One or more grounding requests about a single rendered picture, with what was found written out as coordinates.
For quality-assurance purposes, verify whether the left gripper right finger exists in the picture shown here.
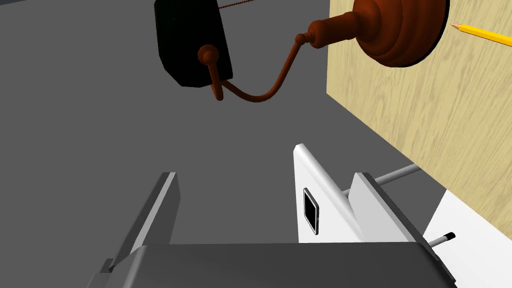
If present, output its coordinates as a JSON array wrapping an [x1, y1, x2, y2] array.
[[348, 172, 426, 244]]

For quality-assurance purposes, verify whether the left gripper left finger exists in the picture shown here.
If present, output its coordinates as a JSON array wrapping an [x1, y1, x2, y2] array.
[[99, 171, 181, 274]]

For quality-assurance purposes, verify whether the white panel with black rectangle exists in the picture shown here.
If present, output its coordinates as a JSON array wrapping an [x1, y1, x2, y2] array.
[[292, 143, 365, 244]]

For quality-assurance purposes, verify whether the light wooden desk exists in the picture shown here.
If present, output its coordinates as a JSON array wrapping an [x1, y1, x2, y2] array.
[[325, 0, 512, 288]]

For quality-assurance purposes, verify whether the brown lamp with black shade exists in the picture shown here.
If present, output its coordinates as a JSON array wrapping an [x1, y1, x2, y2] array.
[[153, 0, 451, 103]]

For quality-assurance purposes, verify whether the yellow pencil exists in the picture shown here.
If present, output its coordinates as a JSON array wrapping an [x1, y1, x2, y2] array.
[[450, 22, 512, 47]]

